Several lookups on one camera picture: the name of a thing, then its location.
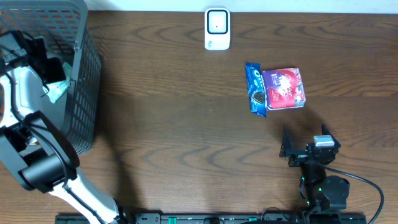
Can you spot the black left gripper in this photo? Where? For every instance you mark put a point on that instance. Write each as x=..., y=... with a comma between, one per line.
x=38, y=48

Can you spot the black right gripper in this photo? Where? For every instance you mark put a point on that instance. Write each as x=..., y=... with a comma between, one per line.
x=299, y=156

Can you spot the mint green wipes packet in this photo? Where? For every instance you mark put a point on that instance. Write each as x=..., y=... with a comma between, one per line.
x=56, y=90

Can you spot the red purple snack box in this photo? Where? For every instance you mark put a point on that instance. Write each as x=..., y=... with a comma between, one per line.
x=283, y=89

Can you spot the blue Oreo cookie pack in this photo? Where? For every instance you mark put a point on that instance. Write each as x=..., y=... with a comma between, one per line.
x=256, y=91

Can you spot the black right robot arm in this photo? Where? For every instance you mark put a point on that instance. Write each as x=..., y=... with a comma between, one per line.
x=324, y=193

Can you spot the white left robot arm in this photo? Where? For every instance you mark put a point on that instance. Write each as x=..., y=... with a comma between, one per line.
x=33, y=149

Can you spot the white barcode scanner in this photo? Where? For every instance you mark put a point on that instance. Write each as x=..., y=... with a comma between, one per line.
x=217, y=29

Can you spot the dark grey plastic basket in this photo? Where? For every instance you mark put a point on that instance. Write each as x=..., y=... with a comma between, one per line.
x=62, y=25

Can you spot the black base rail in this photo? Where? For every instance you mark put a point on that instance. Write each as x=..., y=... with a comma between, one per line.
x=273, y=217

